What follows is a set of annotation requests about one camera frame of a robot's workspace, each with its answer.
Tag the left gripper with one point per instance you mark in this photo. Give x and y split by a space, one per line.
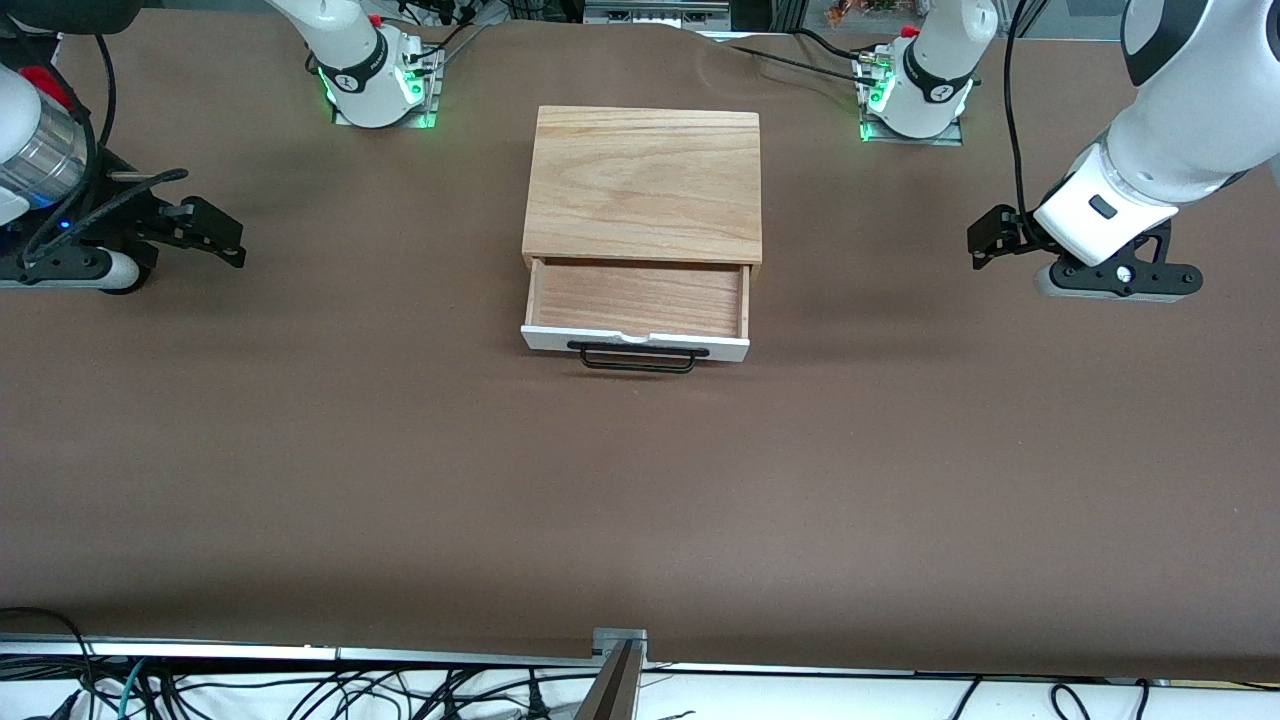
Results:
1012 233

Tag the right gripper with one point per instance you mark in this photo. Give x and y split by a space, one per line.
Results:
128 217

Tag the wooden drawer with white front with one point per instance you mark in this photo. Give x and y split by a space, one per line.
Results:
640 295

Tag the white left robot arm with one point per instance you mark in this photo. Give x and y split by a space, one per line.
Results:
1200 120

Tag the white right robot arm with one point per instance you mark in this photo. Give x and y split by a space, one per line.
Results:
360 60

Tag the wooden drawer cabinet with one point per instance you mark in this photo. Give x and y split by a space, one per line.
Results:
640 180

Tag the brown table cloth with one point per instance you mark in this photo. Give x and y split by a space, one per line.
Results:
300 450

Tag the grey background device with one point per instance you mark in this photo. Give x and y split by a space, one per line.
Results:
655 12

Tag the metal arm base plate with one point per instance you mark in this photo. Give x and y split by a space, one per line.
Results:
945 132
425 95

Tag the aluminium table edge rail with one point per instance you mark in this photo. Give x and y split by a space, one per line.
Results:
200 650

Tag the grey metal camera mount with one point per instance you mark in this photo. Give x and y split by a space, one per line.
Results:
618 645

